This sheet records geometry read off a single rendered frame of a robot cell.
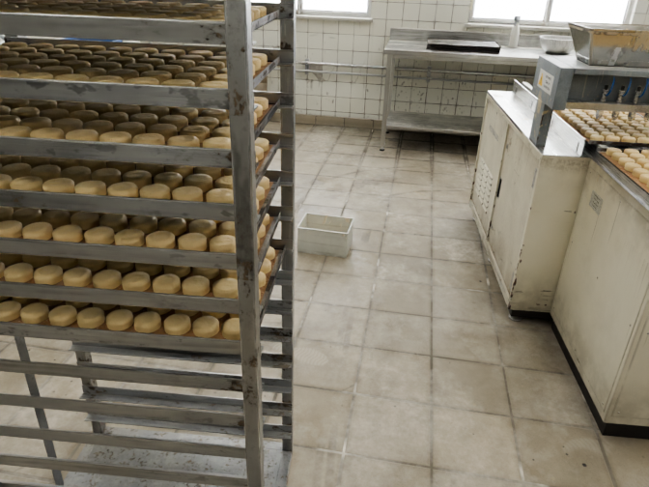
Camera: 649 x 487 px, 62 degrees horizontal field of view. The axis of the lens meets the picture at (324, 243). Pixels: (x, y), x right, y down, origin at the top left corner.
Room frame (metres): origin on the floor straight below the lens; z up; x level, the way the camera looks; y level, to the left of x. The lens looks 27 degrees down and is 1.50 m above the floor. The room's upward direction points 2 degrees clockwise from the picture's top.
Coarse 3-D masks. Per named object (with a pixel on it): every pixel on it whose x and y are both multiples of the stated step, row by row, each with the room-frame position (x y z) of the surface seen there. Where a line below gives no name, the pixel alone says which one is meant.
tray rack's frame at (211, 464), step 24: (96, 384) 1.28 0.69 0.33; (96, 432) 1.26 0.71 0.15; (120, 432) 1.26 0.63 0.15; (144, 432) 1.27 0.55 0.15; (168, 432) 1.27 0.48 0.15; (48, 456) 1.03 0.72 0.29; (96, 456) 1.17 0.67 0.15; (120, 456) 1.17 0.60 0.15; (144, 456) 1.17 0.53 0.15; (168, 456) 1.17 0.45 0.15; (192, 456) 1.18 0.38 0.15; (216, 456) 1.18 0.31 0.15; (288, 456) 1.19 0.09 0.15; (72, 480) 1.08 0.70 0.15; (96, 480) 1.08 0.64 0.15; (120, 480) 1.08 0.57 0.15; (144, 480) 1.09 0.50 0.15
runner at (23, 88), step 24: (0, 96) 0.82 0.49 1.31; (24, 96) 0.82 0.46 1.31; (48, 96) 0.82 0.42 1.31; (72, 96) 0.81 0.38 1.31; (96, 96) 0.81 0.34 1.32; (120, 96) 0.81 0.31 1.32; (144, 96) 0.80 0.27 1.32; (168, 96) 0.80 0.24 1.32; (192, 96) 0.80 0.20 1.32; (216, 96) 0.80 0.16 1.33
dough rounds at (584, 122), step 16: (560, 112) 2.59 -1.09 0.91; (576, 112) 2.55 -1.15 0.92; (592, 112) 2.56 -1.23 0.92; (608, 112) 2.58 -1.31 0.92; (624, 112) 2.62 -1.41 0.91; (576, 128) 2.33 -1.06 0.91; (592, 128) 2.31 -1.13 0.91; (608, 128) 2.30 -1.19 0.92; (624, 128) 2.30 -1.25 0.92; (640, 128) 2.30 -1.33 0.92
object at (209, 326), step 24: (264, 264) 1.09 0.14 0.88; (264, 288) 1.02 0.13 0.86; (0, 312) 0.87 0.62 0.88; (24, 312) 0.87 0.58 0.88; (48, 312) 0.89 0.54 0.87; (72, 312) 0.87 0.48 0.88; (96, 312) 0.88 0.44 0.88; (120, 312) 0.88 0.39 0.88; (144, 312) 0.88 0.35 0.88; (168, 312) 0.91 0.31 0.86; (192, 312) 0.90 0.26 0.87; (216, 312) 0.90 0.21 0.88; (192, 336) 0.84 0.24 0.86; (216, 336) 0.84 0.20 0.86
